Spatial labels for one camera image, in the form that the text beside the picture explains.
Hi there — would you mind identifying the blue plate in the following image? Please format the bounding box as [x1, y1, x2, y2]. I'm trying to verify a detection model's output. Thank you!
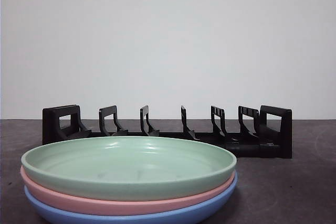
[24, 171, 239, 224]

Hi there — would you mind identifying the green plate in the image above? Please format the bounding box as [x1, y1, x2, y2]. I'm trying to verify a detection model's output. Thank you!
[20, 136, 238, 201]

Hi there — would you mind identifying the pink plate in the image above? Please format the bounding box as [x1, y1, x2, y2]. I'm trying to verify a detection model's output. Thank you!
[20, 166, 236, 216]

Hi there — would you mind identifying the black plate rack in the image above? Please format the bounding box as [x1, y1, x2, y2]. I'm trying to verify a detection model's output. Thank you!
[41, 104, 293, 159]

